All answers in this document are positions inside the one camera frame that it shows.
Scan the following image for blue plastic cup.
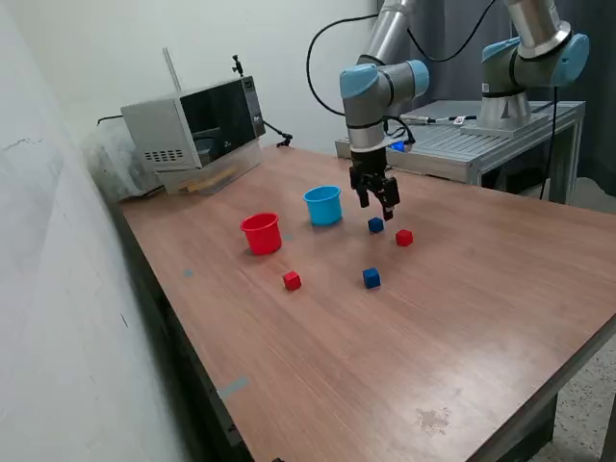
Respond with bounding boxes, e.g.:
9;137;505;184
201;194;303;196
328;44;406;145
302;185;344;227

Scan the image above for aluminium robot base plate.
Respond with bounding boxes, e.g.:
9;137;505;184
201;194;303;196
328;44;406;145
459;113;550;140

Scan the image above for red plastic cup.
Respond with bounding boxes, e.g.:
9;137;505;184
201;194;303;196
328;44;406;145
239;212;283;256

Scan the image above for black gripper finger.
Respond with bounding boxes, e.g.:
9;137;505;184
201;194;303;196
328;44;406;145
372;175;402;222
349;167;372;210

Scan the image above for long grey-blue tape strip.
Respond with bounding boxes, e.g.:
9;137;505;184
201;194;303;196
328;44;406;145
217;375;250;400

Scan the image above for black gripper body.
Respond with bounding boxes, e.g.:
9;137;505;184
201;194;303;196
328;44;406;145
349;145;389;180

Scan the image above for aluminium profile robot stand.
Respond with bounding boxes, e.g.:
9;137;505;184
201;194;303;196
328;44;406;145
335;99;587;206

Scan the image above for yellow wooden sticks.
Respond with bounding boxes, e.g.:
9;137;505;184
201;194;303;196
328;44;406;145
177;167;238;193

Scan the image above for clear plastic box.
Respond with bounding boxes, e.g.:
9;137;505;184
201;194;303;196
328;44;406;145
158;143;264;196

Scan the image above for crumpled clear plastic bag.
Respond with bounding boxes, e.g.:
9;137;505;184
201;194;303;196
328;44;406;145
81;127;165;203

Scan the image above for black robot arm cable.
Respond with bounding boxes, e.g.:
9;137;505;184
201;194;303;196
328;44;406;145
306;0;500;116

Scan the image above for silver microwave oven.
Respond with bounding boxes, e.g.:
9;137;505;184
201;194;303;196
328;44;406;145
119;75;268;174

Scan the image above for thin metal rod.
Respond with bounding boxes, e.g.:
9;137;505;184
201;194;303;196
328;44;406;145
162;46;183;92

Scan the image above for black hanging cable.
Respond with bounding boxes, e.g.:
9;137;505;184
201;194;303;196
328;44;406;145
538;86;559;201

